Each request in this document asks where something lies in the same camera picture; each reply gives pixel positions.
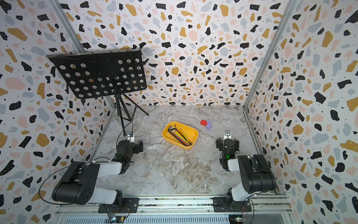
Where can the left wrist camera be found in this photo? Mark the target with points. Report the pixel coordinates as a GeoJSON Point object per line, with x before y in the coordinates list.
{"type": "Point", "coordinates": [130, 136]}

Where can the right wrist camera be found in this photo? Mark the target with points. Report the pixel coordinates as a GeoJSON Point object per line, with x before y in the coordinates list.
{"type": "Point", "coordinates": [227, 135]}

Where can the black perforated music stand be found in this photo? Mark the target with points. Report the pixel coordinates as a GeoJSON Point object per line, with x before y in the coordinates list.
{"type": "Point", "coordinates": [112, 73]}

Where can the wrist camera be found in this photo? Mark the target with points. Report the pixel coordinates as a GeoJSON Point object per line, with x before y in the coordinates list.
{"type": "Point", "coordinates": [227, 135]}
{"type": "Point", "coordinates": [130, 136]}

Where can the orange hex key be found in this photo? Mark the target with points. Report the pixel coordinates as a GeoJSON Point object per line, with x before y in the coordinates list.
{"type": "Point", "coordinates": [179, 130]}

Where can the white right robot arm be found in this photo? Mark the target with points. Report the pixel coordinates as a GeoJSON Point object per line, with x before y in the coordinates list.
{"type": "Point", "coordinates": [255, 173]}

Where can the red hex key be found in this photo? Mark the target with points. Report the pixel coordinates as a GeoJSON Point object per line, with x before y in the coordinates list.
{"type": "Point", "coordinates": [179, 138]}

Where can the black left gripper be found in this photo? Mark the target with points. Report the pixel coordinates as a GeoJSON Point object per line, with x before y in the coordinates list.
{"type": "Point", "coordinates": [136, 150]}

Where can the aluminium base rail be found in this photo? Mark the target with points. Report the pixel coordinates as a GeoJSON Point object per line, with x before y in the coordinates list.
{"type": "Point", "coordinates": [183, 209]}

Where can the yellow hex key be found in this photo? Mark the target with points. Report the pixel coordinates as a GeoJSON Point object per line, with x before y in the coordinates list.
{"type": "Point", "coordinates": [181, 138]}

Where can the aluminium corner post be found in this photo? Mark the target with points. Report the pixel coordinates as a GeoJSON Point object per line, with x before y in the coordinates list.
{"type": "Point", "coordinates": [272, 47]}
{"type": "Point", "coordinates": [78, 48]}

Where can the yellow plastic storage box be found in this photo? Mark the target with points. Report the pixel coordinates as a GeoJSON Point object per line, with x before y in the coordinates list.
{"type": "Point", "coordinates": [190, 132]}

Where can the aluminium corner post right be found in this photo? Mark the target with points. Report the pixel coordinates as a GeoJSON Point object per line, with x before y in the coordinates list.
{"type": "Point", "coordinates": [272, 47]}

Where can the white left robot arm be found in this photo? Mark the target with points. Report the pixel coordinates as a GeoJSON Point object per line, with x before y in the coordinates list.
{"type": "Point", "coordinates": [78, 184]}

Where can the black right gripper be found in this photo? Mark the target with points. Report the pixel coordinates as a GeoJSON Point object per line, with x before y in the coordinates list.
{"type": "Point", "coordinates": [220, 144]}

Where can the red block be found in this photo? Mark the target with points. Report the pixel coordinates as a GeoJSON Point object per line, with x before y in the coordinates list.
{"type": "Point", "coordinates": [203, 122]}

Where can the long black hex key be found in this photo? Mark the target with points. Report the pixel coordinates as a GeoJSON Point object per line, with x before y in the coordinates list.
{"type": "Point", "coordinates": [171, 129]}

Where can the aluminium corner post left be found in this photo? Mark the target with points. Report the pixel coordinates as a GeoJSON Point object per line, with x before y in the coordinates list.
{"type": "Point", "coordinates": [78, 48]}

